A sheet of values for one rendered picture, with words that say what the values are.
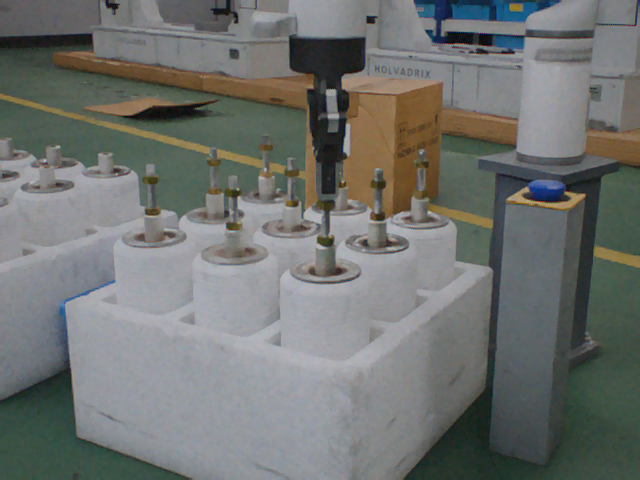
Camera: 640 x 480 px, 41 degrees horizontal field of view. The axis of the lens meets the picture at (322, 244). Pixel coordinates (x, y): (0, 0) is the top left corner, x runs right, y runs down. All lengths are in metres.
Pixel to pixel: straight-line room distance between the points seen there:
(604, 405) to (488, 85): 2.08
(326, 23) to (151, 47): 4.16
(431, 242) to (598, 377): 0.37
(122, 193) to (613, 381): 0.78
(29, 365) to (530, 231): 0.70
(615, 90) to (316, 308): 2.13
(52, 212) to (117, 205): 0.13
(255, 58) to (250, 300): 3.34
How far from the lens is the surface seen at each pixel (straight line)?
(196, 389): 0.96
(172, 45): 4.77
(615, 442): 1.14
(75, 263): 1.28
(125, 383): 1.03
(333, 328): 0.87
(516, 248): 0.97
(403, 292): 0.98
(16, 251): 1.25
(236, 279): 0.92
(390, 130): 1.97
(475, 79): 3.21
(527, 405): 1.04
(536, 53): 1.22
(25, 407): 1.22
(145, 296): 1.01
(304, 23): 0.82
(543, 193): 0.97
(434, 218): 1.11
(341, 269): 0.91
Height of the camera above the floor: 0.55
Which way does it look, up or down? 17 degrees down
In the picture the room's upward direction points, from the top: straight up
